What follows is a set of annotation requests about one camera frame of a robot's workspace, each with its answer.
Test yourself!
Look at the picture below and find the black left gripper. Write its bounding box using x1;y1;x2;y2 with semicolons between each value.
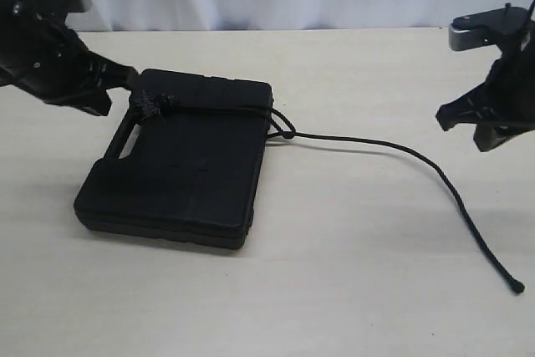
1;0;138;116

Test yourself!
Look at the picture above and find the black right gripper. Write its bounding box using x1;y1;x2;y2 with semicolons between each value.
436;33;534;152

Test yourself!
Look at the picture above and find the black braided rope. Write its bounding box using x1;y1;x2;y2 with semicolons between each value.
129;89;526;293

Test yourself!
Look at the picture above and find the black plastic carrying case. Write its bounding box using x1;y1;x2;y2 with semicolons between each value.
74;69;273;249

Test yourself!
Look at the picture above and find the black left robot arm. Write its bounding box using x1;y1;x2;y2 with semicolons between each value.
1;0;139;116

